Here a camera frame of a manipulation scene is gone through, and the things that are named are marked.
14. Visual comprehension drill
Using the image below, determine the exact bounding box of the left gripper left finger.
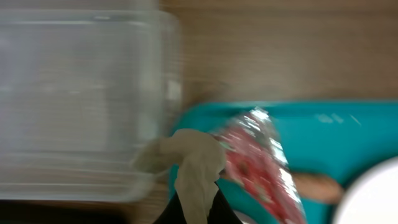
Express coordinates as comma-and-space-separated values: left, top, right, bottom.
153, 193, 187, 224

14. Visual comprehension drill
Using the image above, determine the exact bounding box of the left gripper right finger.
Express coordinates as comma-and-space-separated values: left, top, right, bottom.
208, 189, 243, 224

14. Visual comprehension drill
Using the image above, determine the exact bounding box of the teal serving tray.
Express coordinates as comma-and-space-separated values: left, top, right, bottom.
174, 101, 397, 223

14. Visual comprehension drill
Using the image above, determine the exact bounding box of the red snack wrapper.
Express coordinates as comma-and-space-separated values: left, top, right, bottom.
214, 108, 307, 224

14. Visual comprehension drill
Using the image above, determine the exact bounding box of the orange carrot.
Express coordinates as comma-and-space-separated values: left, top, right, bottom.
292, 172, 345, 204

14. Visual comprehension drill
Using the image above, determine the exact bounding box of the clear plastic bin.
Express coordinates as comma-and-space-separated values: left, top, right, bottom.
1, 10, 181, 202

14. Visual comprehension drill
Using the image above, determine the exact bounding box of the large white plate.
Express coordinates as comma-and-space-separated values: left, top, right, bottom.
332, 157, 397, 224

